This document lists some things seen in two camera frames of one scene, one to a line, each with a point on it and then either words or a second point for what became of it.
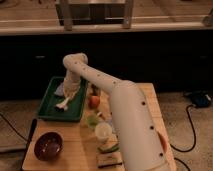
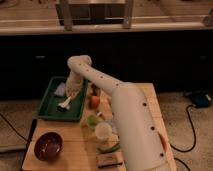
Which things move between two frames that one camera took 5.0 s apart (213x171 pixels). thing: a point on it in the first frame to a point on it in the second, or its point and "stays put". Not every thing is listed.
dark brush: [94, 88] to [61, 109]
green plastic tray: [48, 110] stays put
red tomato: [94, 102] stays put
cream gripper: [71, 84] stays put
